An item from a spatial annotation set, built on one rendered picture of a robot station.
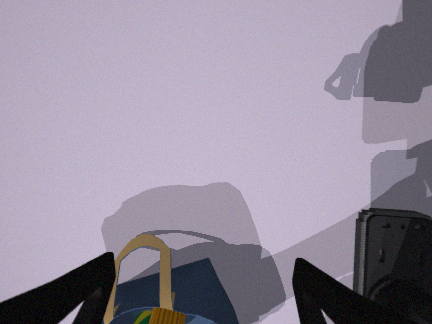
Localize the green and yellow drink can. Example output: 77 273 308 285
133 310 152 324

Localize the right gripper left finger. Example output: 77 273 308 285
0 252 116 324

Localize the orange drink can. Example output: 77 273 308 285
149 308 186 324

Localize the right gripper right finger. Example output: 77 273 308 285
292 258 417 324

